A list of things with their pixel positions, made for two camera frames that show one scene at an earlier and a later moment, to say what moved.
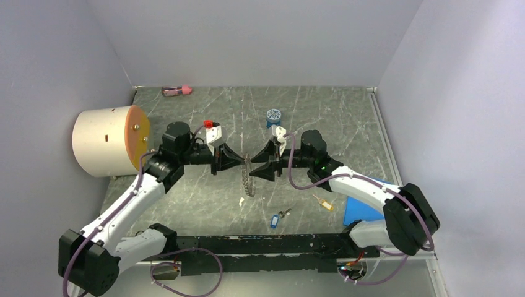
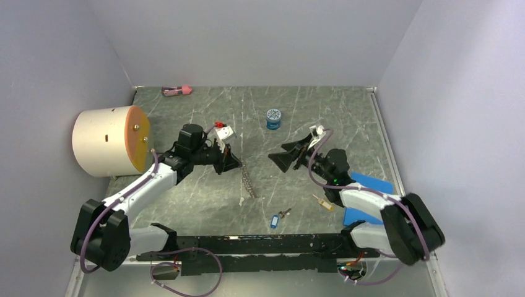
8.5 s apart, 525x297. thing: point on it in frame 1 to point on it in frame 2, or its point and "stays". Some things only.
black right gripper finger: (270, 153) to (299, 145)
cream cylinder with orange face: (110, 142) stays
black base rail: (206, 255) stays
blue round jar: (273, 117) stays
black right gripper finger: (267, 171) to (284, 159)
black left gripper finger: (224, 158) stays
